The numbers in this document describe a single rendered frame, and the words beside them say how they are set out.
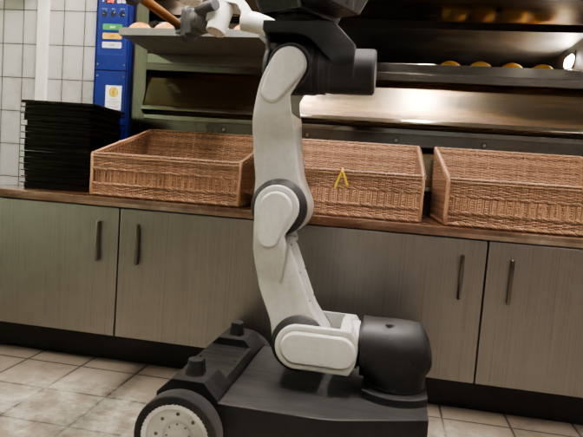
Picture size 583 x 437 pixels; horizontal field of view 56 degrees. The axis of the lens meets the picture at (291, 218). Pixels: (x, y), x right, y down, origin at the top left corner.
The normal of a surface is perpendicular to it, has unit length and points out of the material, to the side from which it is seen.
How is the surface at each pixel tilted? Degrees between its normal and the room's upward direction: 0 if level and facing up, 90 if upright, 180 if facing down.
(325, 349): 90
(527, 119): 70
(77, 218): 90
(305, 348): 90
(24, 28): 90
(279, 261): 114
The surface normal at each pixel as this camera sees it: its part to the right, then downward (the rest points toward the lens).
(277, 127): -0.09, 0.47
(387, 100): -0.14, -0.28
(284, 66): -0.18, 0.07
